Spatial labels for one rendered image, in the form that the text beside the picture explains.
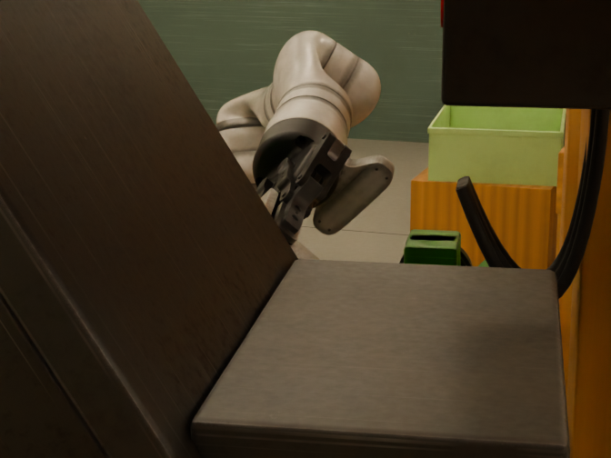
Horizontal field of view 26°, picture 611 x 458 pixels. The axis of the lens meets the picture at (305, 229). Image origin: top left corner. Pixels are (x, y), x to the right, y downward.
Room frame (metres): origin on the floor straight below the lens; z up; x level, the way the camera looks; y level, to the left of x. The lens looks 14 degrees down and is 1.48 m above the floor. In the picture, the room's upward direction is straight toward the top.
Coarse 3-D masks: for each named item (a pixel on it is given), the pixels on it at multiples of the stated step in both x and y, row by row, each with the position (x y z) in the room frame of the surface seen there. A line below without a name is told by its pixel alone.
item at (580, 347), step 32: (576, 128) 1.46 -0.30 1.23; (608, 128) 1.03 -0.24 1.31; (576, 160) 1.46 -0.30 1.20; (608, 160) 1.03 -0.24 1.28; (576, 192) 1.46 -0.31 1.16; (608, 192) 1.03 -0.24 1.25; (608, 224) 1.03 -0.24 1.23; (608, 256) 1.03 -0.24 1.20; (576, 288) 1.08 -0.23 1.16; (608, 288) 1.03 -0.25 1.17; (576, 320) 1.05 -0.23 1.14; (608, 320) 1.03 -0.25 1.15; (576, 352) 1.03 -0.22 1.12; (608, 352) 1.03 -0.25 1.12; (576, 384) 1.03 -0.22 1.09; (608, 384) 1.03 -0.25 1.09; (576, 416) 1.03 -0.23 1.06; (608, 416) 1.03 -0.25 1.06; (576, 448) 1.03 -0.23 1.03; (608, 448) 1.03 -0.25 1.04
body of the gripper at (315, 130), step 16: (272, 128) 1.12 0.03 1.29; (288, 128) 1.10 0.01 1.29; (304, 128) 1.10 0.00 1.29; (320, 128) 1.11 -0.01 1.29; (272, 144) 1.10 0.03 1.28; (288, 144) 1.09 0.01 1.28; (304, 144) 1.10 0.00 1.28; (256, 160) 1.10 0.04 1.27; (272, 160) 1.10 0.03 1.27; (304, 160) 1.06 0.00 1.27; (256, 176) 1.11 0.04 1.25; (272, 176) 1.10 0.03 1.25; (320, 176) 1.06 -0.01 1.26
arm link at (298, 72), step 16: (304, 32) 1.29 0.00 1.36; (288, 48) 1.28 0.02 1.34; (304, 48) 1.25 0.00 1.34; (320, 48) 1.26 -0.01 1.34; (288, 64) 1.26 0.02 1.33; (304, 64) 1.23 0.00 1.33; (320, 64) 1.23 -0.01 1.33; (288, 80) 1.23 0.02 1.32; (304, 80) 1.21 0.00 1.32; (320, 80) 1.21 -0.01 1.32; (288, 96) 1.19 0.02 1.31; (320, 96) 1.17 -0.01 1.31; (336, 96) 1.19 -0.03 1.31; (352, 112) 1.21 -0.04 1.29
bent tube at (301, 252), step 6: (270, 192) 0.99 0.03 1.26; (276, 192) 1.00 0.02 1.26; (264, 198) 0.99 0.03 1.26; (270, 198) 0.98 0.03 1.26; (276, 198) 0.99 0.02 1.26; (270, 204) 0.98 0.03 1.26; (270, 210) 0.97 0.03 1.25; (294, 246) 0.98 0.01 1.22; (300, 246) 0.99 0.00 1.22; (294, 252) 0.98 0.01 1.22; (300, 252) 0.98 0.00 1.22; (306, 252) 0.99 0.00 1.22; (300, 258) 0.98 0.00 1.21; (306, 258) 0.98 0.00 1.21; (312, 258) 0.98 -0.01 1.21; (318, 258) 0.99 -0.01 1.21
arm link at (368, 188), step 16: (304, 96) 1.17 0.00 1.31; (288, 112) 1.14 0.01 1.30; (304, 112) 1.13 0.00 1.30; (320, 112) 1.14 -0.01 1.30; (336, 112) 1.16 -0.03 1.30; (336, 128) 1.13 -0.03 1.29; (352, 160) 1.14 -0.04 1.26; (368, 160) 1.13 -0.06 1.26; (384, 160) 1.13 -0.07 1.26; (352, 176) 1.13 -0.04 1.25; (368, 176) 1.13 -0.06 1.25; (384, 176) 1.13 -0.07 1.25; (336, 192) 1.14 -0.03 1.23; (352, 192) 1.14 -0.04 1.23; (368, 192) 1.13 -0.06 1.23; (320, 208) 1.14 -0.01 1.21; (336, 208) 1.14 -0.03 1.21; (352, 208) 1.14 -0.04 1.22; (320, 224) 1.15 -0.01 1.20; (336, 224) 1.15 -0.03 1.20
